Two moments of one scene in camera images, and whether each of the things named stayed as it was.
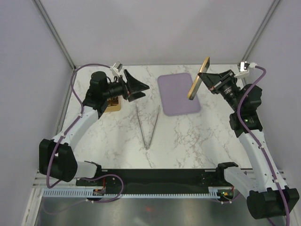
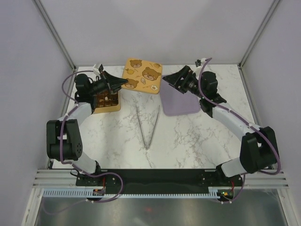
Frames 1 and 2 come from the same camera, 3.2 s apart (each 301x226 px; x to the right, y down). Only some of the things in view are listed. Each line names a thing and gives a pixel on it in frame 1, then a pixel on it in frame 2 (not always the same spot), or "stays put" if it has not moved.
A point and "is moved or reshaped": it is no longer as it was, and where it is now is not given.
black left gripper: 134,85 -> 114,83
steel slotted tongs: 146,148 stays put
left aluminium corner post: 39,6 stays put
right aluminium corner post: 262,26 stays put
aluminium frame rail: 41,181 stays put
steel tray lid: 197,80 is moved or reshaped
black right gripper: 211,79 -> 174,79
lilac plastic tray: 175,89 stays put
